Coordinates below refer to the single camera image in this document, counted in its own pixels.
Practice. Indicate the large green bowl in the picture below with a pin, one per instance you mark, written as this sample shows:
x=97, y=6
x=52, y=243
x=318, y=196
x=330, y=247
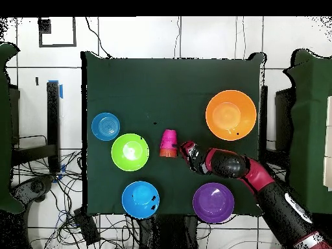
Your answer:
x=127, y=155

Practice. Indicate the green cloth side table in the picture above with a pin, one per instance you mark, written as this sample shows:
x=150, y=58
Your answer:
x=311, y=129
x=5, y=129

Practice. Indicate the deep blue bowl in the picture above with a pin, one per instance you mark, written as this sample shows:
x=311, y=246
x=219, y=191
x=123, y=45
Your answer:
x=140, y=199

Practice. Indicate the shallow blue bowl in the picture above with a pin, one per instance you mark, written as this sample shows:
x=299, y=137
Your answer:
x=105, y=126

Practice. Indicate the pink cup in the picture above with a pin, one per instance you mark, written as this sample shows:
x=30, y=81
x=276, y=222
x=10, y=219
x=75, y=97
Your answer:
x=169, y=138

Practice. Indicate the purple bowl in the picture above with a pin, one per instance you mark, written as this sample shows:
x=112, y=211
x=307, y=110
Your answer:
x=213, y=202

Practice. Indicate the white box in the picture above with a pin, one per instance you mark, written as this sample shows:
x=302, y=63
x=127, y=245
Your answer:
x=329, y=142

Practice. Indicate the dark green tablecloth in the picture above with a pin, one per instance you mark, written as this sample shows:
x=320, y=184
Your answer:
x=155, y=85

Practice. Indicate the black stand beam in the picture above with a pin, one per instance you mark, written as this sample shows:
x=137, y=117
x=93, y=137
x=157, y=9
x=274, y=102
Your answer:
x=264, y=116

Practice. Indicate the large orange bowl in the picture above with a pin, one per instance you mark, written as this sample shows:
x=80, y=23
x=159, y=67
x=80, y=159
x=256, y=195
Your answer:
x=230, y=115

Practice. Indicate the orange-red cup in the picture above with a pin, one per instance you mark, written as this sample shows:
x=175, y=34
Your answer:
x=168, y=152

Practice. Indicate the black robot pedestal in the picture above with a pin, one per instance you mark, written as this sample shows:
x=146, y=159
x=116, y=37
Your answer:
x=168, y=233

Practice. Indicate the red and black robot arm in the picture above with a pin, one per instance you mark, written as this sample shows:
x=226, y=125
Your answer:
x=259, y=179

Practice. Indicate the black chair base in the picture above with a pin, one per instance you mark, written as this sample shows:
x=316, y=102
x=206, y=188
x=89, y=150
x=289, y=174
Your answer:
x=36, y=186

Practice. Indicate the black power strip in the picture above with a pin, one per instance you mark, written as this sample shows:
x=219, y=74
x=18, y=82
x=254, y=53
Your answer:
x=87, y=228

